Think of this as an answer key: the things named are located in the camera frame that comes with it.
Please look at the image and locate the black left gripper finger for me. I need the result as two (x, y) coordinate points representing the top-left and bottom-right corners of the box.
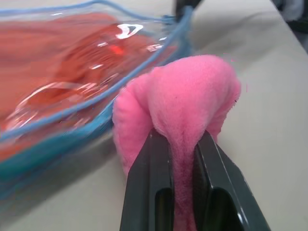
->
(119, 128), (175, 231)
(193, 133), (272, 231)

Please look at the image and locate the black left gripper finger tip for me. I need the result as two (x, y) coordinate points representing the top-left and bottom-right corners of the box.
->
(175, 0), (202, 20)

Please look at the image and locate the pink fleece cloth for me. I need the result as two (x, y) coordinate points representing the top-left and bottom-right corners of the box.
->
(112, 54), (242, 231)

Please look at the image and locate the clear blue-trimmed plastic pouch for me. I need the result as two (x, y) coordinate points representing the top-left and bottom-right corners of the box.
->
(0, 0), (194, 200)

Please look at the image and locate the orange cloth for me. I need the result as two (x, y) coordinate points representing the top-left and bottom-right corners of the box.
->
(0, 12), (178, 164)

